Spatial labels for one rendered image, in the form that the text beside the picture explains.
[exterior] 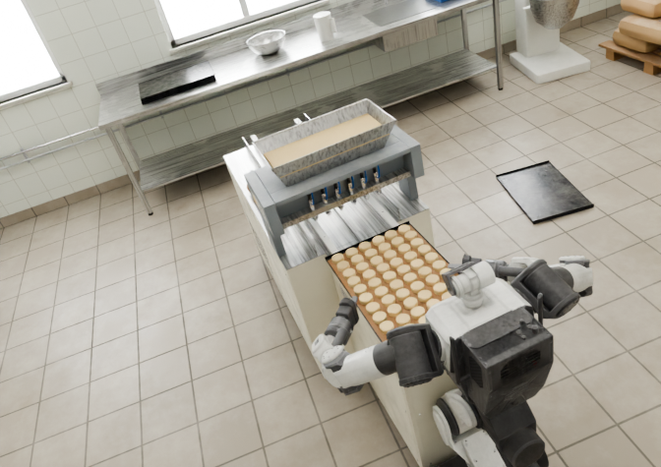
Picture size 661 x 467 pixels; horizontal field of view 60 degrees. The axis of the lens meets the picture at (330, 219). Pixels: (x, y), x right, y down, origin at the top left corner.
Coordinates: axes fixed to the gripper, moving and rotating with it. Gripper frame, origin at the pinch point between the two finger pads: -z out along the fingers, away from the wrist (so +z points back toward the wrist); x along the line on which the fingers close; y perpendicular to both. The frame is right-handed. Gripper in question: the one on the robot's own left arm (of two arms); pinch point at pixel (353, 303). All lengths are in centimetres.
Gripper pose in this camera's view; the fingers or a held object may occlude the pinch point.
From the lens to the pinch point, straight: 219.1
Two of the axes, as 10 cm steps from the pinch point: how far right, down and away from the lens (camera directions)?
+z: -3.9, 6.0, -7.0
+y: -9.0, -0.6, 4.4
